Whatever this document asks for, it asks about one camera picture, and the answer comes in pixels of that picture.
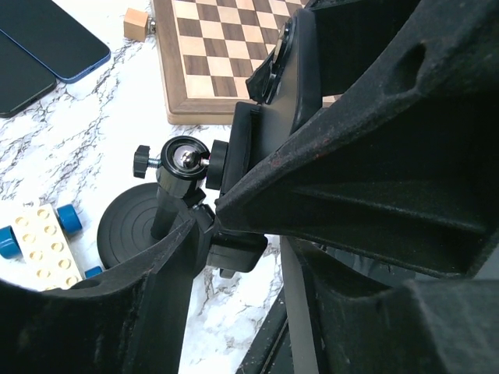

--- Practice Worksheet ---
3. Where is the blue-edged phone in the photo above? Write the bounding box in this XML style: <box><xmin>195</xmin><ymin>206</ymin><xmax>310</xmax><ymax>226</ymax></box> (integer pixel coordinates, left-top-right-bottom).
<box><xmin>1</xmin><ymin>0</ymin><xmax>111</xmax><ymax>83</ymax></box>

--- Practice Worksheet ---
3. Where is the black pole phone stand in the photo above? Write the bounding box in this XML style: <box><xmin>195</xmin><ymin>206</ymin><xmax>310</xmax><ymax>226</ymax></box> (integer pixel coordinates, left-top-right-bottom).
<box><xmin>96</xmin><ymin>101</ymin><xmax>270</xmax><ymax>280</ymax></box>

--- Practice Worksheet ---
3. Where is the small wooden block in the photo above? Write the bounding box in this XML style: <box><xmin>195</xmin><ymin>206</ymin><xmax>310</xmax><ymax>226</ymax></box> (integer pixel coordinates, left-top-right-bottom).
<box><xmin>123</xmin><ymin>8</ymin><xmax>150</xmax><ymax>42</ymax></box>

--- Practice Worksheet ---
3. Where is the wooden chessboard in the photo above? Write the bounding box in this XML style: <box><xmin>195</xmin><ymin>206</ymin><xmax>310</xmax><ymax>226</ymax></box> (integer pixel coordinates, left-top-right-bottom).
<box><xmin>150</xmin><ymin>0</ymin><xmax>336</xmax><ymax>125</ymax></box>

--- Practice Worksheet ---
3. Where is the toy brick car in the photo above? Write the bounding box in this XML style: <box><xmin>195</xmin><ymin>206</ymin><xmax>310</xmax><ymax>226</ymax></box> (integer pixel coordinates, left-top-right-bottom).
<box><xmin>1</xmin><ymin>202</ymin><xmax>103</xmax><ymax>291</ymax></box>

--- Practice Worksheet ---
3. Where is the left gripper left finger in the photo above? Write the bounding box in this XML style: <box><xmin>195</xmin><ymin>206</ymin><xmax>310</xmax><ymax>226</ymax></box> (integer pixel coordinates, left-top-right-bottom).
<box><xmin>1</xmin><ymin>218</ymin><xmax>210</xmax><ymax>373</ymax></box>

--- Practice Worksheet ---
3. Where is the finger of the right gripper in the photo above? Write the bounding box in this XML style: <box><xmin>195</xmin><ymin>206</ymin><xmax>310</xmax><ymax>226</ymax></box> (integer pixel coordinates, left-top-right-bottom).
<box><xmin>216</xmin><ymin>1</ymin><xmax>498</xmax><ymax>278</ymax></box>
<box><xmin>306</xmin><ymin>0</ymin><xmax>413</xmax><ymax>97</ymax></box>

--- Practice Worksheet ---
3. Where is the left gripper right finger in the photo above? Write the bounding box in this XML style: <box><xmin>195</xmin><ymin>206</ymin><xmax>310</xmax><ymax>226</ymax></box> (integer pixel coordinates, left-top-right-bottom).
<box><xmin>296</xmin><ymin>240</ymin><xmax>498</xmax><ymax>373</ymax></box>

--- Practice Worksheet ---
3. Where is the black phone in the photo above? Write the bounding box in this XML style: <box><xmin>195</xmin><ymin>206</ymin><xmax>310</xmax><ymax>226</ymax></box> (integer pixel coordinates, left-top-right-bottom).
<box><xmin>0</xmin><ymin>33</ymin><xmax>57</xmax><ymax>118</ymax></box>
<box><xmin>249</xmin><ymin>9</ymin><xmax>323</xmax><ymax>167</ymax></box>

